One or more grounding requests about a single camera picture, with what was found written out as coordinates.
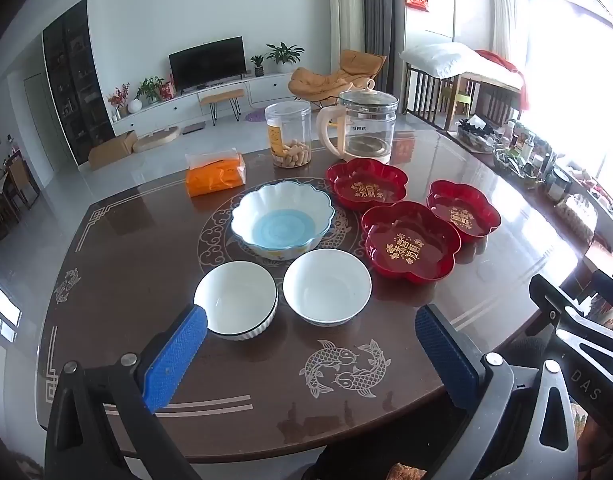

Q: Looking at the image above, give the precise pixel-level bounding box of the clutter of bottles and jars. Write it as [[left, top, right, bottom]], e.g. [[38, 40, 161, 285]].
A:
[[493, 120, 613, 271]]

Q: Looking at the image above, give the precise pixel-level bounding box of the white television cabinet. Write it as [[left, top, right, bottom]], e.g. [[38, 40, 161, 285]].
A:
[[110, 72, 307, 137]]

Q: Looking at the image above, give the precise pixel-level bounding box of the person's floral clothing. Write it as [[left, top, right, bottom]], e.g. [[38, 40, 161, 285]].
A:
[[381, 462, 429, 480]]

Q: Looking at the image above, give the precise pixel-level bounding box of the grey curtain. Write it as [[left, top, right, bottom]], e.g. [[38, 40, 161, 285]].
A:
[[347, 0, 407, 56]]

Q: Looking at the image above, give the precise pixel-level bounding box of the white pillow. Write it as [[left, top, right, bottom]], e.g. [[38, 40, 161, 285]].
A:
[[399, 42, 524, 92]]

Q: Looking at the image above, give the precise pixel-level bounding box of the orange lounge chair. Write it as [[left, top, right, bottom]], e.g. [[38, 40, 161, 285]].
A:
[[288, 50, 387, 111]]

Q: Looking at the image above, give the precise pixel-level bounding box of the large green potted plant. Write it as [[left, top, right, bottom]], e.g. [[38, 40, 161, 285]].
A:
[[265, 42, 306, 74]]

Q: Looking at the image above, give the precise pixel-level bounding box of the black flat television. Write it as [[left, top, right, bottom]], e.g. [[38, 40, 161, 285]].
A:
[[168, 36, 248, 95]]

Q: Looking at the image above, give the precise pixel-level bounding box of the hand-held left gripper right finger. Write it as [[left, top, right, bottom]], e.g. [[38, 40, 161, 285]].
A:
[[413, 304, 582, 480]]

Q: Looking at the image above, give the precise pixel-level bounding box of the dark glass display cabinet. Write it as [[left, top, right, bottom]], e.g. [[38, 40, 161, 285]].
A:
[[41, 0, 116, 166]]

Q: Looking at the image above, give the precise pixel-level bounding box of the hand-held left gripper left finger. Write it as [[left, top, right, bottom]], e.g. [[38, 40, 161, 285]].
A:
[[44, 304, 210, 480]]

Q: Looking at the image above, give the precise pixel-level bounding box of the white sheer curtain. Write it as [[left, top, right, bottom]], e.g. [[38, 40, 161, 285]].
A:
[[489, 0, 524, 61]]

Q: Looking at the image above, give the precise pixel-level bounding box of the dark wooden railing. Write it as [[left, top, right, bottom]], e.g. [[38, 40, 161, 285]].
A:
[[401, 62, 524, 133]]

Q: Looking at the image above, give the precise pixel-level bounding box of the plain white bowl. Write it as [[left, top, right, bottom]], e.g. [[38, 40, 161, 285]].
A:
[[282, 248, 373, 327]]

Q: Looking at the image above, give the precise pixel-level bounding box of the glass kettle cream handle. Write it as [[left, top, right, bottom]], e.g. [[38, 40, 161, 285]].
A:
[[316, 79, 399, 165]]

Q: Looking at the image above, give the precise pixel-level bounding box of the cardboard box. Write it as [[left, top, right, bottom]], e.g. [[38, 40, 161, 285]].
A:
[[88, 131, 138, 171]]

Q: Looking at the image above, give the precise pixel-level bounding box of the black basket of clutter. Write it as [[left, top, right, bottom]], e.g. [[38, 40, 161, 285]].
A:
[[456, 117, 507, 153]]

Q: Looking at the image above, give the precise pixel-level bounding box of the clear plastic snack jar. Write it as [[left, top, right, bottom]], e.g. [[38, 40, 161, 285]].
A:
[[264, 101, 313, 168]]

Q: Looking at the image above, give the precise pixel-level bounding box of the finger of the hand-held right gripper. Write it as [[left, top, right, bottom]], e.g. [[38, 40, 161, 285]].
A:
[[590, 269, 613, 311], [529, 274, 613, 431]]

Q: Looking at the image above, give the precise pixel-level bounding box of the orange tissue pack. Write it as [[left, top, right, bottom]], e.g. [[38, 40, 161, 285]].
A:
[[185, 150, 248, 198]]

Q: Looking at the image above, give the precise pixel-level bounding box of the red cloth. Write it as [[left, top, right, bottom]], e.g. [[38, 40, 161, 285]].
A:
[[473, 50, 532, 111]]

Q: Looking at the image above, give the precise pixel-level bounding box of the large red flower-shaped plate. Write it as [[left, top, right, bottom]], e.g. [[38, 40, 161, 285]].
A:
[[360, 200, 462, 282]]

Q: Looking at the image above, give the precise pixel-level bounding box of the ribbed white bowl dark rim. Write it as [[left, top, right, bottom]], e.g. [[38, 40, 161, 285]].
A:
[[194, 261, 278, 342]]

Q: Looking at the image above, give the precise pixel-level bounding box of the bushy green potted plant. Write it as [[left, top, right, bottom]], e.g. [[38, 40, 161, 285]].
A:
[[136, 76, 164, 106]]

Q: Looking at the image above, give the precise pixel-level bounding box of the round beige floor cushion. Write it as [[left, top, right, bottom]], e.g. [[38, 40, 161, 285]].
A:
[[132, 126, 181, 153]]

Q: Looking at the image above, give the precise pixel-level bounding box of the wooden dining chair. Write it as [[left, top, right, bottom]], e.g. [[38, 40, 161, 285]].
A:
[[5, 152, 41, 211]]

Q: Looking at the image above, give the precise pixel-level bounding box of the red flower arrangement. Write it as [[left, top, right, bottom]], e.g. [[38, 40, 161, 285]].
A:
[[108, 83, 130, 118]]

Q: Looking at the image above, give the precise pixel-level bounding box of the covered standing air conditioner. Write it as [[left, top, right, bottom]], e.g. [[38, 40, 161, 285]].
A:
[[328, 0, 365, 58]]

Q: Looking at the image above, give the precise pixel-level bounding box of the scalloped blue and white bowl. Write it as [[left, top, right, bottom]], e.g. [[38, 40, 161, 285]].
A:
[[230, 181, 335, 262]]

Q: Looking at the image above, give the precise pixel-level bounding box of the wooden bench stool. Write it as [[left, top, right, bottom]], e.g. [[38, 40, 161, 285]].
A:
[[197, 88, 246, 126]]

